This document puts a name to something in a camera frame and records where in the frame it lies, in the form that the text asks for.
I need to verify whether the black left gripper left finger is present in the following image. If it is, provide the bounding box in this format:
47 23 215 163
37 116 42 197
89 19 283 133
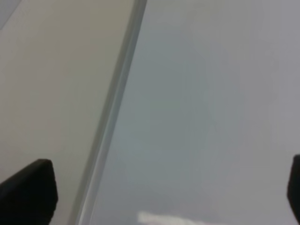
0 159 58 225

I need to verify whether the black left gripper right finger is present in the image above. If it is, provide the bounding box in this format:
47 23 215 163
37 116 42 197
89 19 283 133
287 155 300 222

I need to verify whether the whiteboard with aluminium frame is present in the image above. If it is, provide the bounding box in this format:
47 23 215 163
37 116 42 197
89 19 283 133
77 0 300 225

